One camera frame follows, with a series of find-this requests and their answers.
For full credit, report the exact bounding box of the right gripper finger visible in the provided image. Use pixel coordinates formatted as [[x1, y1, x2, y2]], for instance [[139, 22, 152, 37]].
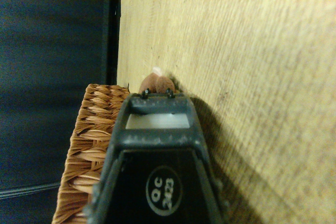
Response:
[[83, 94, 232, 224]]

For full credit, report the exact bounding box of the brown toy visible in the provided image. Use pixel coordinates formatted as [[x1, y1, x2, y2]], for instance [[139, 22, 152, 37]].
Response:
[[138, 67, 176, 95]]

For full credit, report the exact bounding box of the brown wicker basket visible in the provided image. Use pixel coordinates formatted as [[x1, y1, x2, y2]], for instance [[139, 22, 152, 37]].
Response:
[[51, 83, 132, 224]]

